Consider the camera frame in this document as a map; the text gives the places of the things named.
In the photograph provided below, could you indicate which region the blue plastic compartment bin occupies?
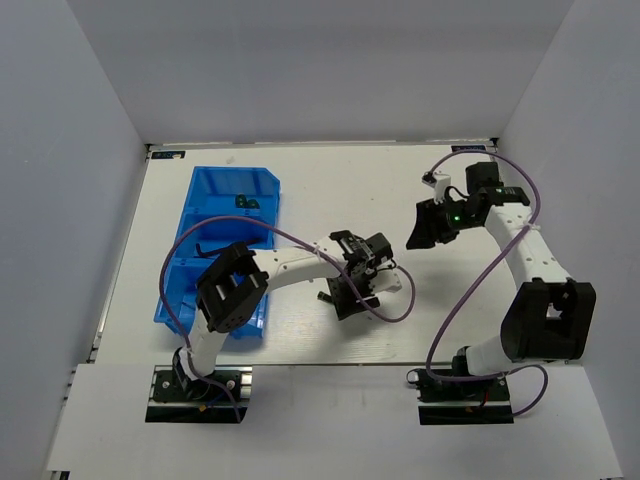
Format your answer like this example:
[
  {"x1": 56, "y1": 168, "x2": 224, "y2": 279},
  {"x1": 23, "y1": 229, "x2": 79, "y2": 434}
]
[{"x1": 165, "y1": 166, "x2": 280, "y2": 330}]

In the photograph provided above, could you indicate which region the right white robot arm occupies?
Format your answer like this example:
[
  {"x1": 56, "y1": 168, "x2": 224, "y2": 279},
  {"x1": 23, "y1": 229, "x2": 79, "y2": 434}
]
[{"x1": 406, "y1": 162, "x2": 596, "y2": 399}]

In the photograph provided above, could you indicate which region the table logo sticker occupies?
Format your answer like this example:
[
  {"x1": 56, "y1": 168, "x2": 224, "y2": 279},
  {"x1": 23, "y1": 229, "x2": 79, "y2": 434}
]
[
  {"x1": 151, "y1": 151, "x2": 186, "y2": 160},
  {"x1": 451, "y1": 144, "x2": 486, "y2": 153}
]

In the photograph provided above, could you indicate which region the long brown hex key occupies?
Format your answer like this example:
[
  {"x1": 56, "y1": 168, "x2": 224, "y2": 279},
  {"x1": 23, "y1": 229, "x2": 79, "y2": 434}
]
[{"x1": 195, "y1": 243, "x2": 229, "y2": 258}]

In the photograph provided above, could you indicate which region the purple cable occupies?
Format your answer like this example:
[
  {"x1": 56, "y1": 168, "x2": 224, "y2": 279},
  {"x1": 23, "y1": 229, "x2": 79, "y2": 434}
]
[
  {"x1": 422, "y1": 149, "x2": 549, "y2": 417},
  {"x1": 159, "y1": 215, "x2": 417, "y2": 421}
]

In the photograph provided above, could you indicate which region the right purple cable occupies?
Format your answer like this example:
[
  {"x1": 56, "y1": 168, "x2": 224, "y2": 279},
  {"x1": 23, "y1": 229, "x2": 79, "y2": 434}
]
[{"x1": 422, "y1": 149, "x2": 549, "y2": 417}]

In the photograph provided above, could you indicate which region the black green handled screwdriver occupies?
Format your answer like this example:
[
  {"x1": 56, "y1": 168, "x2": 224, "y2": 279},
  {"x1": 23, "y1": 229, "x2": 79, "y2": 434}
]
[{"x1": 317, "y1": 291, "x2": 333, "y2": 304}]

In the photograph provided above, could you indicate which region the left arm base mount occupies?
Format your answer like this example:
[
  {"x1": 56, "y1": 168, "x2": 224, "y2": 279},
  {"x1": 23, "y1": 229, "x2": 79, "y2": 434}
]
[{"x1": 150, "y1": 366, "x2": 253, "y2": 405}]

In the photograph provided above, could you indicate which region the left table logo sticker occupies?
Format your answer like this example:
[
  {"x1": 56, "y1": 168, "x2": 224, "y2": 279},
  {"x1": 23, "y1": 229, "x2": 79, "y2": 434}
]
[{"x1": 151, "y1": 151, "x2": 186, "y2": 160}]

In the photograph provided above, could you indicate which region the right table logo sticker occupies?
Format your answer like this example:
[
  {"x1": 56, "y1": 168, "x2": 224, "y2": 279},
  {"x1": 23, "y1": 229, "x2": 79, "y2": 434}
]
[{"x1": 451, "y1": 144, "x2": 486, "y2": 153}]

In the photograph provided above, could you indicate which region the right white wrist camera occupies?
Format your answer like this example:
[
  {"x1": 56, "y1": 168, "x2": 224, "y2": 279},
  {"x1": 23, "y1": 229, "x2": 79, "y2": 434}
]
[{"x1": 422, "y1": 171, "x2": 451, "y2": 204}]

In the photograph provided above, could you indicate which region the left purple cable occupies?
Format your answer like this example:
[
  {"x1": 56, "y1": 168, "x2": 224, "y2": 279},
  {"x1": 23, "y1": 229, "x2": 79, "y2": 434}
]
[{"x1": 159, "y1": 215, "x2": 417, "y2": 421}]

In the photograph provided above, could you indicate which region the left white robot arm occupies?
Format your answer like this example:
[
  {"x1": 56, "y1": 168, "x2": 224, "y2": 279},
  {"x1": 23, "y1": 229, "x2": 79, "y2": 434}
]
[{"x1": 172, "y1": 230, "x2": 402, "y2": 399}]

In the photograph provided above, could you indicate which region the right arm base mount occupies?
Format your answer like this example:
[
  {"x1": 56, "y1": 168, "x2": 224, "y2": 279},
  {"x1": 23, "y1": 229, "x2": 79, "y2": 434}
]
[{"x1": 406, "y1": 368, "x2": 510, "y2": 407}]

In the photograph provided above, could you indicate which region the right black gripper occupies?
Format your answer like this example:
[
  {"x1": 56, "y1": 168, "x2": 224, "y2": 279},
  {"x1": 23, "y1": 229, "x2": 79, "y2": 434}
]
[{"x1": 406, "y1": 195, "x2": 481, "y2": 250}]

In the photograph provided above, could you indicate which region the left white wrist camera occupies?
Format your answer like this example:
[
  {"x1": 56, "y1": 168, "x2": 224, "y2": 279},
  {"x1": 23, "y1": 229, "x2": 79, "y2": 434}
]
[{"x1": 369, "y1": 269, "x2": 402, "y2": 295}]

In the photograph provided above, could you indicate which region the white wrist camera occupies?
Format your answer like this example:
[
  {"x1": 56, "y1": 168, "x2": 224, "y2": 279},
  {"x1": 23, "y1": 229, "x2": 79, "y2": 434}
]
[
  {"x1": 369, "y1": 269, "x2": 402, "y2": 295},
  {"x1": 422, "y1": 171, "x2": 451, "y2": 204}
]

